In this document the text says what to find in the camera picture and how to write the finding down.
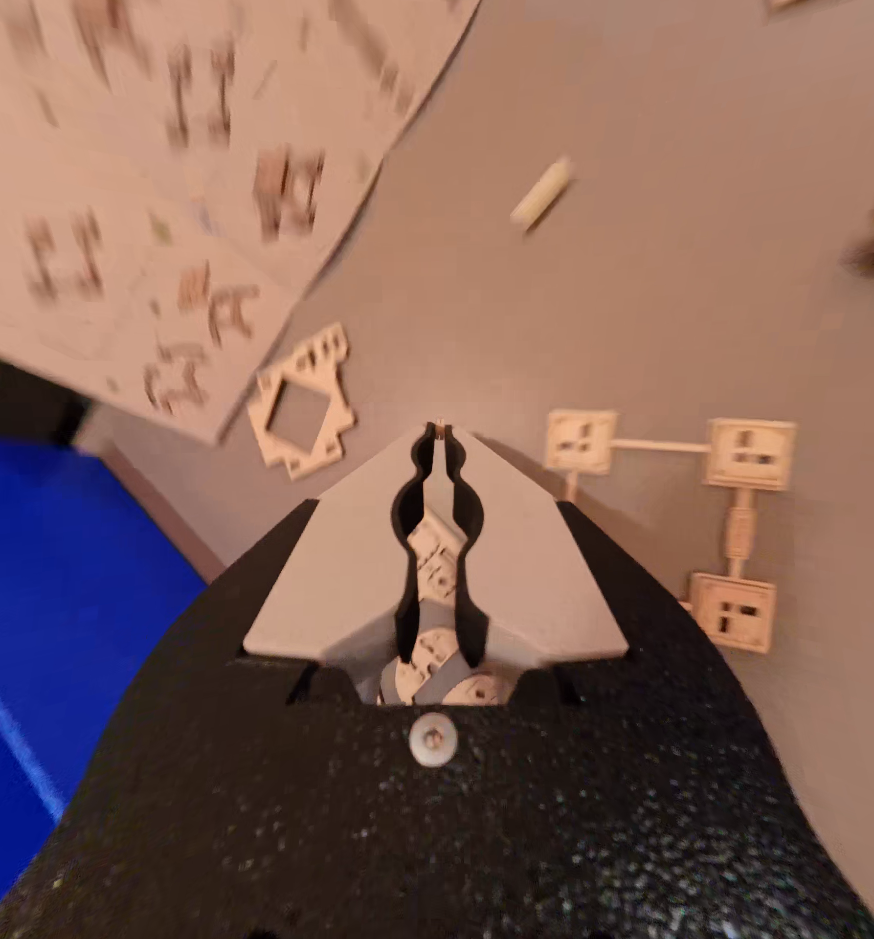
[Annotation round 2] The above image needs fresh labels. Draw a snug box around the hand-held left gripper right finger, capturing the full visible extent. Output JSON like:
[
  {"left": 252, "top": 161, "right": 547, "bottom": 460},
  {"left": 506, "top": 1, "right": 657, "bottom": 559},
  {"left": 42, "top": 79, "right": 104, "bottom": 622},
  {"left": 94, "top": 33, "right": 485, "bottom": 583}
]
[{"left": 444, "top": 424, "right": 630, "bottom": 672}]

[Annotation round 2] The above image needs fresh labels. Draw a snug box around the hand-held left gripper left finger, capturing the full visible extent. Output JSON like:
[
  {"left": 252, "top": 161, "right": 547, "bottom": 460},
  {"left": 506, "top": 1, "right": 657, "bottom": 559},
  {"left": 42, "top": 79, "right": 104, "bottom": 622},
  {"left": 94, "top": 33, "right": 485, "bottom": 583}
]
[{"left": 243, "top": 422, "right": 438, "bottom": 667}]

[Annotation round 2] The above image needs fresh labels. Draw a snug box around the grey desk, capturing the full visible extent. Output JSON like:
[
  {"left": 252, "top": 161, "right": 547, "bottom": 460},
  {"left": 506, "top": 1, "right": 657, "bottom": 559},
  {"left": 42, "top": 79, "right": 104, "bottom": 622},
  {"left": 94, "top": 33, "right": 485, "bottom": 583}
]
[{"left": 77, "top": 0, "right": 874, "bottom": 933}]

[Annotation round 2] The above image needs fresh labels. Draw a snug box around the plywood sheet with arch cutouts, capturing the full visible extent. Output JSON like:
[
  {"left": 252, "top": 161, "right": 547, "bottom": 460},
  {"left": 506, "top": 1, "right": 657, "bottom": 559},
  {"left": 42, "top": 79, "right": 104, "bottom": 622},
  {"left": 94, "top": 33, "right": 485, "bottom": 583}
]
[{"left": 378, "top": 506, "right": 515, "bottom": 707}]

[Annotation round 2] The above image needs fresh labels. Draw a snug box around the blue plastic bin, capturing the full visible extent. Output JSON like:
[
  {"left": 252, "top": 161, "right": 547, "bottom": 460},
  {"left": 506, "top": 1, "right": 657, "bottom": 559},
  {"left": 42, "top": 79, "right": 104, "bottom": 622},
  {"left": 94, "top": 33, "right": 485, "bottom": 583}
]
[{"left": 0, "top": 429, "right": 210, "bottom": 933}]

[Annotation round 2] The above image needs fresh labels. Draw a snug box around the small white cylinder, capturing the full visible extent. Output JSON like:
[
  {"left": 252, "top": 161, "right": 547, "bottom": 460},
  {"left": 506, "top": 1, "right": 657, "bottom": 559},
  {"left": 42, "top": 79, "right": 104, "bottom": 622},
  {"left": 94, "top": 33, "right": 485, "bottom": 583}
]
[{"left": 510, "top": 156, "right": 573, "bottom": 232}]

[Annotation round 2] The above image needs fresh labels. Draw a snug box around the folded assembly booklet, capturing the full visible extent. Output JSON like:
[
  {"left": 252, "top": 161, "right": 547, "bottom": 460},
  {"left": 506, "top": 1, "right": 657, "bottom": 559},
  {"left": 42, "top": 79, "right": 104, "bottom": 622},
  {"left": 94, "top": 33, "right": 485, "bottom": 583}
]
[{"left": 0, "top": 0, "right": 482, "bottom": 445}]

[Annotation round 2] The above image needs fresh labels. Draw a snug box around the diamond wooden frame piece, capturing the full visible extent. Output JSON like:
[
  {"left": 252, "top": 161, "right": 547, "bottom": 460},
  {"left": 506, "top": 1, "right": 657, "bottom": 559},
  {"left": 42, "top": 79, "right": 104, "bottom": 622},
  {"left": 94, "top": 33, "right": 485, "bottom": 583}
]
[{"left": 248, "top": 323, "right": 355, "bottom": 481}]

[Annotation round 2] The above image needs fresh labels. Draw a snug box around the four-square wooden frame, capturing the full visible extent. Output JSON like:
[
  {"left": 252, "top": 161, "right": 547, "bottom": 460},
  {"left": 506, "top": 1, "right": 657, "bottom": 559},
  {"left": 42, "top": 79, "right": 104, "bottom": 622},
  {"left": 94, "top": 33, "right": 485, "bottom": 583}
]
[{"left": 543, "top": 409, "right": 797, "bottom": 654}]

